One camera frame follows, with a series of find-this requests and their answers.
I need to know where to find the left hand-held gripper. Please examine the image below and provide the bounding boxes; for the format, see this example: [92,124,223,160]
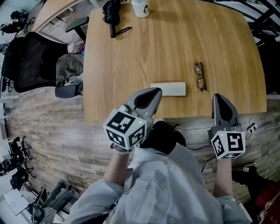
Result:
[102,87,163,151]

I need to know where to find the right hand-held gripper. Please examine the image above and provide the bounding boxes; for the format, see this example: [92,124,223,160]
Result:
[207,93,246,160]

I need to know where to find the white glasses case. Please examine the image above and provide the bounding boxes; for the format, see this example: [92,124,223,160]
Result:
[150,82,186,97]

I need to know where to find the black eyeglasses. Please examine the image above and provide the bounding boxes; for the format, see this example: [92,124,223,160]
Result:
[194,62,207,92]

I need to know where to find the person's left forearm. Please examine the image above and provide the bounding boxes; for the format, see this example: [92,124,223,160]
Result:
[103,147,132,187]

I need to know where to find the person's right forearm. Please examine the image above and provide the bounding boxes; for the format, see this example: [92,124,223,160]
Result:
[212,157,234,198]

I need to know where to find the person's black trousers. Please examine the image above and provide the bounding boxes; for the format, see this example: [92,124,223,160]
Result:
[139,120,187,156]

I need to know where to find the person's white shoe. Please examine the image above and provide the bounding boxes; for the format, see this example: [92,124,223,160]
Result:
[173,123,185,134]

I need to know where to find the grey jacket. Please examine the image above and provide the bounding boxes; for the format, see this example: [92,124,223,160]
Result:
[56,53,85,87]

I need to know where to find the person's light shirt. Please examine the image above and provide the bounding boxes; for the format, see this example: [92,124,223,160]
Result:
[64,143,250,224]

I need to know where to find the pink white plastic bag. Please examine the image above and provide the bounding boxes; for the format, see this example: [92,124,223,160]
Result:
[66,41,86,55]

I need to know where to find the white penguin print bottle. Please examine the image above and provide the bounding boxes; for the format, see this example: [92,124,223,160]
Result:
[131,0,151,18]

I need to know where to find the black clamp tool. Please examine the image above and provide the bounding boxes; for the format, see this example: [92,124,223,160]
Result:
[102,0,133,39]

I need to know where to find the black metal railing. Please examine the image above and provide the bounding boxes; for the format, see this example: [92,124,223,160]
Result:
[213,0,280,48]

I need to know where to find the black mesh office chair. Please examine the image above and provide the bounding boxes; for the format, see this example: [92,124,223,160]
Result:
[1,16,90,99]

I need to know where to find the wooden table white legs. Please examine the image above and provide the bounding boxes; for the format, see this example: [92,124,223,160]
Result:
[32,0,81,33]

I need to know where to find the white desk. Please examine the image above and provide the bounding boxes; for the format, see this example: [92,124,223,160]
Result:
[3,187,31,217]

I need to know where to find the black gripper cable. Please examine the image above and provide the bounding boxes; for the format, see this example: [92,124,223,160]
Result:
[187,144,217,174]

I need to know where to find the white bead bracelet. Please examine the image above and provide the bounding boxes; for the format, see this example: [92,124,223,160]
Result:
[110,143,131,156]

